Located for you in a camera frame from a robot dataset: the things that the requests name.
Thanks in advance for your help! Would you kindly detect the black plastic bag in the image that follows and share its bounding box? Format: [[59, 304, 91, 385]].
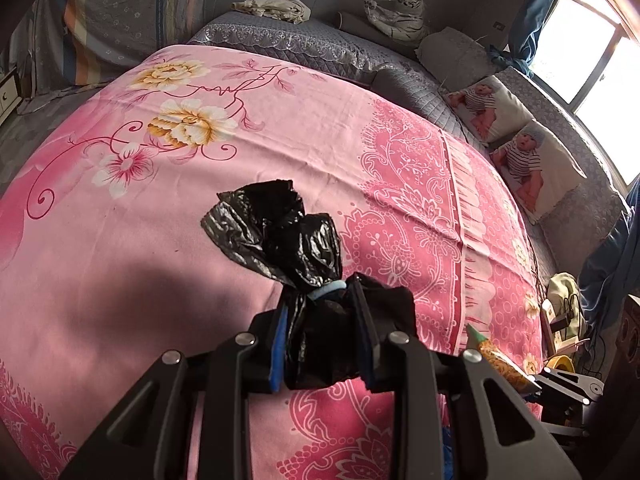
[[201, 179, 418, 391]]

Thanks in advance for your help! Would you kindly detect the short blue curtain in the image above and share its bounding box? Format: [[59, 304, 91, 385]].
[[507, 0, 571, 68]]

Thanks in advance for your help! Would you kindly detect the window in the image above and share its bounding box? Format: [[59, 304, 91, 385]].
[[530, 0, 640, 186]]

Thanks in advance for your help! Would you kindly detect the long blue curtain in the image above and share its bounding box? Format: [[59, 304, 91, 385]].
[[577, 210, 640, 336]]

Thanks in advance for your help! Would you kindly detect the white tiger plush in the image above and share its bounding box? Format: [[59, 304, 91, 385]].
[[364, 0, 426, 43]]

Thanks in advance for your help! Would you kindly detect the white drawer cabinet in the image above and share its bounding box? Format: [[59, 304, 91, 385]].
[[0, 67, 23, 126]]

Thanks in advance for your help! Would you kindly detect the baby print pillow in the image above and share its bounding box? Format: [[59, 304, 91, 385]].
[[490, 120, 588, 226], [445, 74, 536, 145]]

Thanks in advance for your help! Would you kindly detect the cream crumpled cloth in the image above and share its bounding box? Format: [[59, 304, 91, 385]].
[[231, 0, 313, 25]]

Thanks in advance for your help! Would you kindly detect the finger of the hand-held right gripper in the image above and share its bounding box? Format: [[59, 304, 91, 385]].
[[522, 366, 607, 407]]

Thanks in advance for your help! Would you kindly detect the orange green-tipped packet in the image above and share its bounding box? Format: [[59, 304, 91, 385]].
[[465, 322, 543, 396]]

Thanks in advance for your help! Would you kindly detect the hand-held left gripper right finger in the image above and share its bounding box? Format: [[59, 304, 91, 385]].
[[347, 272, 583, 480]]

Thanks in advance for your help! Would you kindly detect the green floral cloth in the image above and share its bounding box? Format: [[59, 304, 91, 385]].
[[545, 272, 588, 341]]

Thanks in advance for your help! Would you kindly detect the grey lace covered sofa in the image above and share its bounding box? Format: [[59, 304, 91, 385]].
[[185, 10, 631, 321]]

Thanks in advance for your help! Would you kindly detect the pink floral blanket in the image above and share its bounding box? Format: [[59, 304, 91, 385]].
[[0, 44, 546, 480]]

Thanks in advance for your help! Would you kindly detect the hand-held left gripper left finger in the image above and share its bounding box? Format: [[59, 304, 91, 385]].
[[60, 305, 291, 480]]

